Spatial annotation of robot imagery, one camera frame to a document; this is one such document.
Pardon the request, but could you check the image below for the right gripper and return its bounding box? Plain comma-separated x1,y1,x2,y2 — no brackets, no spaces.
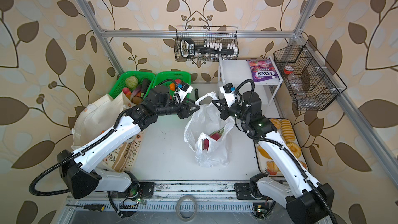
212,98,250,124

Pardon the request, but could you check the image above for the orange fruit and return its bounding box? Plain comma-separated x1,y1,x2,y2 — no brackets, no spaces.
169,83,176,91

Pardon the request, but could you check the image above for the pink dragon fruit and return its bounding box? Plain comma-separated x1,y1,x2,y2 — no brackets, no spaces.
203,128,224,150

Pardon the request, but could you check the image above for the white plastic bag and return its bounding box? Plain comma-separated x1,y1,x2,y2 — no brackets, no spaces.
183,92,235,168

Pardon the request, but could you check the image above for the cream floral tote bag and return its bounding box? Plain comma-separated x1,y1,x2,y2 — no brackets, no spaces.
72,93,144,172

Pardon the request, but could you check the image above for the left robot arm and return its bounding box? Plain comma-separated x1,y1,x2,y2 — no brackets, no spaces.
29,82,200,199

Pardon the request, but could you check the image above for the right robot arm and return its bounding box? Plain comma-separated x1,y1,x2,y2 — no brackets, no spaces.
212,79,337,224

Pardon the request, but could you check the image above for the right green fruit basket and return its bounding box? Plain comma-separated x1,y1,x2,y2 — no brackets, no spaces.
147,72,191,101

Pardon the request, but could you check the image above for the white two-tier shelf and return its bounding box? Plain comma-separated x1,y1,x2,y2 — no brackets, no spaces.
218,56,282,106

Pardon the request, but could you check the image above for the purple Fox's candy bag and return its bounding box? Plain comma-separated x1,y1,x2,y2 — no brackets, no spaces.
247,59,279,83

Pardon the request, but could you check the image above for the bread tray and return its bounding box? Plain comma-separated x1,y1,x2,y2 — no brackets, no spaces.
255,118,308,177

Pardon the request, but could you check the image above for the light purple eggplant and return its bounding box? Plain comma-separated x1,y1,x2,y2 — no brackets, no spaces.
130,85,142,101

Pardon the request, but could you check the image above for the black tool set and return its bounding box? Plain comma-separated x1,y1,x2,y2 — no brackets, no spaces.
175,37,239,61

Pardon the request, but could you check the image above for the green cabbage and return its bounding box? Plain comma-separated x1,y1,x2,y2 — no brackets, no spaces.
125,76,140,90

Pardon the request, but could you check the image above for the plastic bottle red cap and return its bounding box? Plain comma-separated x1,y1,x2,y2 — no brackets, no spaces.
284,65,303,91

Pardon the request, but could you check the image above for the left green vegetable basket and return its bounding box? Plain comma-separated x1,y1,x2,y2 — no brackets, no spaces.
108,71,155,104

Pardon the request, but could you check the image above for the tape roll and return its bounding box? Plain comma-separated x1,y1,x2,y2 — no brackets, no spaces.
175,195,198,222

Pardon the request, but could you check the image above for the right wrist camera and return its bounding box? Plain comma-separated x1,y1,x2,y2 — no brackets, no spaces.
219,83,237,107

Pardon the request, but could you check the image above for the back black wire basket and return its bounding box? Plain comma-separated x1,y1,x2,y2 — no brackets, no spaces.
174,25,239,62

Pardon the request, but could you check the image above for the black wire basket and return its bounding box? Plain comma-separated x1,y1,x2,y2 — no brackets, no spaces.
174,25,239,62
273,40,347,111

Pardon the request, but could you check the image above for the right black wire basket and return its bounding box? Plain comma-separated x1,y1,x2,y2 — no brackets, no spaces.
273,40,347,111

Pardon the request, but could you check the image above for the yellow handled screwdriver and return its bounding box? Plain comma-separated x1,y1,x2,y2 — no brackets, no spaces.
65,204,105,212

